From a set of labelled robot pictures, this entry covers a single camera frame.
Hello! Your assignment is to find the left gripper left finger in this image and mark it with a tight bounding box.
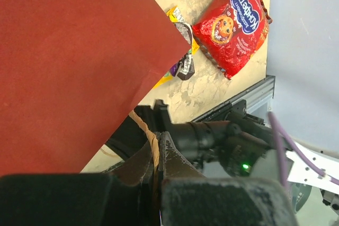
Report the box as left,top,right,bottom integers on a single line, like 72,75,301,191
105,142,159,225

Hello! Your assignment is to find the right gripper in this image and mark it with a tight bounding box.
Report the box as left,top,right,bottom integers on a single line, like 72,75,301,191
135,100,201,152

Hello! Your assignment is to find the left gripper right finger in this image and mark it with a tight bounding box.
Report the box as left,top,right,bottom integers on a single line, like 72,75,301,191
159,132,206,225

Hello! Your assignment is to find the brown chocolate snack packet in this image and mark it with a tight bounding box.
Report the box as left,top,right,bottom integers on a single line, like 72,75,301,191
173,22,196,81

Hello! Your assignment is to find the purple snack packet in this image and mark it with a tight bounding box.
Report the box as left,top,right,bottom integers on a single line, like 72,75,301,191
169,62,180,77

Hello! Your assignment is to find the large red snack bag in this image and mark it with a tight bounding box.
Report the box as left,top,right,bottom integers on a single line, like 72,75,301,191
192,0,272,79

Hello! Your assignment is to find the yellow candy packet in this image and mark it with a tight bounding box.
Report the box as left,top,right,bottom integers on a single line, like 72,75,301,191
153,6,200,89

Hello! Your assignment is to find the red paper bag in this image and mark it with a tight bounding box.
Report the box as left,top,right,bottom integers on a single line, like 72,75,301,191
1,0,189,175

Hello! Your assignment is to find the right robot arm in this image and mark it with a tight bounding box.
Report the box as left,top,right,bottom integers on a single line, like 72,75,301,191
135,100,338,211

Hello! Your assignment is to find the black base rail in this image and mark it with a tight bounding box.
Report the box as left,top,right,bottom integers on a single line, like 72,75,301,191
193,75,275,122

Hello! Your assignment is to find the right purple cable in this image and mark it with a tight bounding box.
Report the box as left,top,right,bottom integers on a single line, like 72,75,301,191
267,111,339,192

